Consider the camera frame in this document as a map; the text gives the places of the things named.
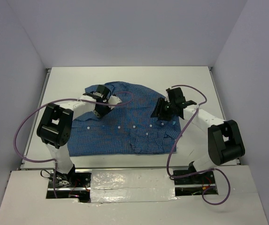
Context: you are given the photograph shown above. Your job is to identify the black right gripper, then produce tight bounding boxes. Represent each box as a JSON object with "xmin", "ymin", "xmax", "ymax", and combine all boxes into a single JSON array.
[{"xmin": 151, "ymin": 97, "xmax": 176, "ymax": 121}]

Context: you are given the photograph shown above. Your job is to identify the blue checked long sleeve shirt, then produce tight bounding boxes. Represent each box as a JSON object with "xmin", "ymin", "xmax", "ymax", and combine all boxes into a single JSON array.
[{"xmin": 68, "ymin": 82, "xmax": 181, "ymax": 157}]

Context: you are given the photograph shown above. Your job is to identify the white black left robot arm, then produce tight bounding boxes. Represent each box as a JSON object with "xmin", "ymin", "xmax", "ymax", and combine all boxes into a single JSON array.
[{"xmin": 37, "ymin": 85, "xmax": 122, "ymax": 187}]

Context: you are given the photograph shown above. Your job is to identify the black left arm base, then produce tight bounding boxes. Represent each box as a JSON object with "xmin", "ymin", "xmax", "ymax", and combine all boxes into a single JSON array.
[{"xmin": 40, "ymin": 170, "xmax": 92, "ymax": 203}]

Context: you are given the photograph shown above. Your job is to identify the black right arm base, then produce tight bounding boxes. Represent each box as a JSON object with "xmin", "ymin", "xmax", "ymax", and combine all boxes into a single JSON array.
[{"xmin": 170, "ymin": 172, "xmax": 218, "ymax": 196}]

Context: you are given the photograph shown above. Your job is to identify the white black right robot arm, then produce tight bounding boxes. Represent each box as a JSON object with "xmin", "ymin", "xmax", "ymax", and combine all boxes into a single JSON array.
[{"xmin": 151, "ymin": 84, "xmax": 245, "ymax": 183}]

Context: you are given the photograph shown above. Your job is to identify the silver tape patch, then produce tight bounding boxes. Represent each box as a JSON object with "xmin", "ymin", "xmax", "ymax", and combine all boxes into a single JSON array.
[{"xmin": 90, "ymin": 169, "xmax": 176, "ymax": 203}]

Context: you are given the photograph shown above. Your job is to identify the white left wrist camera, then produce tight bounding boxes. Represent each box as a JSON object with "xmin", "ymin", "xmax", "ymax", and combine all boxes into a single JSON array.
[{"xmin": 108, "ymin": 95, "xmax": 122, "ymax": 109}]

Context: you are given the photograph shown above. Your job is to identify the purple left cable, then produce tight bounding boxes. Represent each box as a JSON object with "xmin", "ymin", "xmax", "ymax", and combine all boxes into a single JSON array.
[{"xmin": 13, "ymin": 91, "xmax": 135, "ymax": 200}]

